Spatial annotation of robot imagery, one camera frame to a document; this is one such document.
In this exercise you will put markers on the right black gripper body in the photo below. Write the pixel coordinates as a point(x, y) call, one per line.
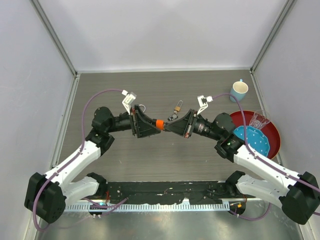
point(193, 116)

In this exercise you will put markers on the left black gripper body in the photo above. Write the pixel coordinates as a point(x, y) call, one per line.
point(133, 122)

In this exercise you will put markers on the orange black padlock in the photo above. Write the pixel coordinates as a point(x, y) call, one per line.
point(159, 124)

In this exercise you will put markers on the small brass padlock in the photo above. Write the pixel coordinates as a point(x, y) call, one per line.
point(177, 108)

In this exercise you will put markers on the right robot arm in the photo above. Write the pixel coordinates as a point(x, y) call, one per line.
point(297, 195)

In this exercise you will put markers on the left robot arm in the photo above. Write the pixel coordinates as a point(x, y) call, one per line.
point(50, 193)

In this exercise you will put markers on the light blue mug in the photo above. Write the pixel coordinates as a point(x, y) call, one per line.
point(239, 89)

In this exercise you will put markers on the clear drinking glass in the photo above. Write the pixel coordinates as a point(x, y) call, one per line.
point(259, 119)

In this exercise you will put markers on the blue dotted plate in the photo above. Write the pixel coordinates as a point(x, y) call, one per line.
point(257, 140)

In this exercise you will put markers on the red round tray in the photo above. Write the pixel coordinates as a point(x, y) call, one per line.
point(270, 131)

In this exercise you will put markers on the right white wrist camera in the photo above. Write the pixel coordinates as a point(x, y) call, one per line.
point(203, 102)

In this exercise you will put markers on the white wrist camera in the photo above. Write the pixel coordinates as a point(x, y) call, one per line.
point(203, 102)
point(129, 97)

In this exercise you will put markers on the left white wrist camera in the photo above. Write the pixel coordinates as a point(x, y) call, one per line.
point(129, 97)

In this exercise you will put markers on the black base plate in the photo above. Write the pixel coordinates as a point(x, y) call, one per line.
point(166, 192)

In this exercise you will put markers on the white slotted cable duct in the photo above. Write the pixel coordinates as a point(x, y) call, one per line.
point(185, 206)

